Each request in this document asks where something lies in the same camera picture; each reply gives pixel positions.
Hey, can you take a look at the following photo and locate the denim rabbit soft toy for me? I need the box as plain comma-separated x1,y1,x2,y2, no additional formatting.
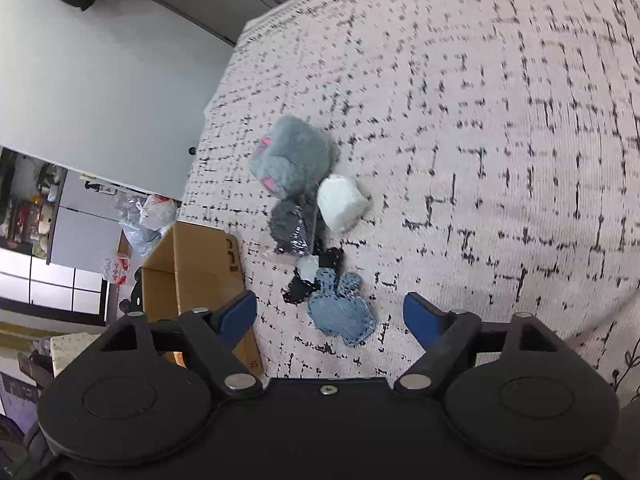
307,268,376,348

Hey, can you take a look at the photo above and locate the black sparkly item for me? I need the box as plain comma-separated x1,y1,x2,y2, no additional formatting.
268,193,318,258

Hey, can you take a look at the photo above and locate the white soft roll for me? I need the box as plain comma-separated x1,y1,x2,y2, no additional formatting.
317,174,369,234

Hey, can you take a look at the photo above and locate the grey plush mouse toy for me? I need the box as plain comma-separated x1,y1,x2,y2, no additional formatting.
250,116,334,200

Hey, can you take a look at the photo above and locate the cardboard box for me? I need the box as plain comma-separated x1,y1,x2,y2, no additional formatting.
141,222,262,377

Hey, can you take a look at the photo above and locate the grey plastic bag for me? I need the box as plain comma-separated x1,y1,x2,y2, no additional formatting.
119,220,162,258

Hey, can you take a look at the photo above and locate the white plastic bag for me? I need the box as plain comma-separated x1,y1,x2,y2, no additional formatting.
140,194,178,231

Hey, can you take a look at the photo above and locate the dotted cream cloth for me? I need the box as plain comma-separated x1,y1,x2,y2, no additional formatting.
50,333,100,377

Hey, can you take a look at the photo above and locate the patterned white bed cover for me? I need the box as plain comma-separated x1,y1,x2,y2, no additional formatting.
181,0,639,401

